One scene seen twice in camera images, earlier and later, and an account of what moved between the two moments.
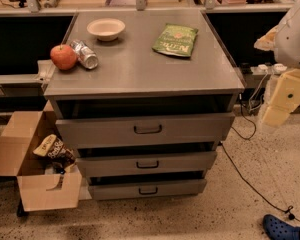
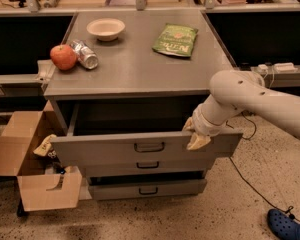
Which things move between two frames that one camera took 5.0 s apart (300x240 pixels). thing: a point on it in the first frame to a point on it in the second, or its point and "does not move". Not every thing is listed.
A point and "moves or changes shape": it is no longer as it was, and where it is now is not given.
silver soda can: [85, 55] does not move
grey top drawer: [80, 130] moves or changes shape
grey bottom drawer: [125, 188] does not move
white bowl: [106, 29] does not move
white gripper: [294, 40] to [202, 123]
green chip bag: [176, 40] does not move
